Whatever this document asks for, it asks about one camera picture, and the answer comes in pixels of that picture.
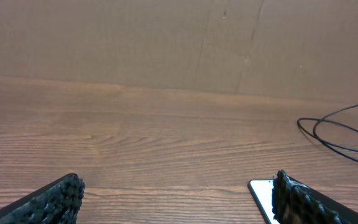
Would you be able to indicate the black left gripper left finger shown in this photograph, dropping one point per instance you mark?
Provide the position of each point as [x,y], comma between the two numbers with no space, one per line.
[55,203]

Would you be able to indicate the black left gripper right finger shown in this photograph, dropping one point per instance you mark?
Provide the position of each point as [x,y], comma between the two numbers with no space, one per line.
[295,202]

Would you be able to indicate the Samsung Galaxy smartphone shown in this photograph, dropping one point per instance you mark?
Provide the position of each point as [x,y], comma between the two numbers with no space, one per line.
[261,191]

